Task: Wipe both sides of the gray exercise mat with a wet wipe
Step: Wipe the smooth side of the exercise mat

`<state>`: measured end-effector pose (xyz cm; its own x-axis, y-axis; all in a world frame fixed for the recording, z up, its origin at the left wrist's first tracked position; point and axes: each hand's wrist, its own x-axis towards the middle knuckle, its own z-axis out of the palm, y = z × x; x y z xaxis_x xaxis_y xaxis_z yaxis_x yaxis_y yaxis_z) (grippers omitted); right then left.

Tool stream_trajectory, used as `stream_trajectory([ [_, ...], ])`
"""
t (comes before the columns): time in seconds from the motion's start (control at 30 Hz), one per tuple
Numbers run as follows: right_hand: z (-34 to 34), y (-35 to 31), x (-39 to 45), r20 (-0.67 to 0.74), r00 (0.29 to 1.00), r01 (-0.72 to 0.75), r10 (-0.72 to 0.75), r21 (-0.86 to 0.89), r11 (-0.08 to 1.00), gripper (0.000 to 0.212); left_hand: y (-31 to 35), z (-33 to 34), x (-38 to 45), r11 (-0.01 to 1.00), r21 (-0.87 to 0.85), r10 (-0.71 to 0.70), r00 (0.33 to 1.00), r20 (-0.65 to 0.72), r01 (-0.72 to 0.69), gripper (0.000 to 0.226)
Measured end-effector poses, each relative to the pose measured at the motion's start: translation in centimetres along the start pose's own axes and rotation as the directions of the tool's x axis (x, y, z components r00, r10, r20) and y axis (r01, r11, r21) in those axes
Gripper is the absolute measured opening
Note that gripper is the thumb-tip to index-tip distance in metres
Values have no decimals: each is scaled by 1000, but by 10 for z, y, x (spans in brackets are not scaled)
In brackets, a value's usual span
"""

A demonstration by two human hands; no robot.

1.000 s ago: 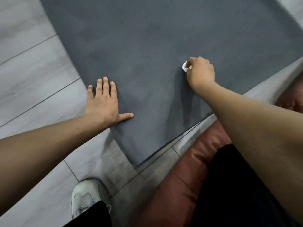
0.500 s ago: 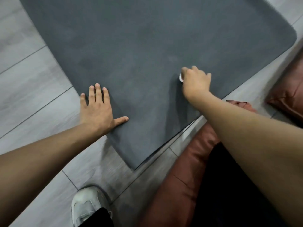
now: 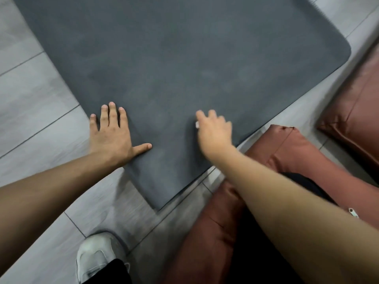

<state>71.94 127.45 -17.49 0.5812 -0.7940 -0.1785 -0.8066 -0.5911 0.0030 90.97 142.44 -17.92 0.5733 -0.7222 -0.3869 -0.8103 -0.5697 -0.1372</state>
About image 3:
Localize person's left forearm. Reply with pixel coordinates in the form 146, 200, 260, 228
0, 153, 119, 269

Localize dark grey yoga mat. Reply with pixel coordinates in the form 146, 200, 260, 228
11, 0, 352, 211

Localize person's right forearm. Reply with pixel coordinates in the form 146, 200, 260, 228
212, 147, 379, 284

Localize grey shoe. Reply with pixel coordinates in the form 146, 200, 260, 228
75, 232, 131, 284

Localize black trousers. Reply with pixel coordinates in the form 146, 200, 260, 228
83, 172, 338, 284

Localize reddish-brown cushion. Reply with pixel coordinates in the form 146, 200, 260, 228
163, 124, 379, 284
316, 41, 379, 187

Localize person's left hand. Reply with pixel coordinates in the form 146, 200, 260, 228
89, 102, 153, 169

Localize person's right hand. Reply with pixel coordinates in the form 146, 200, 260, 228
195, 109, 237, 162

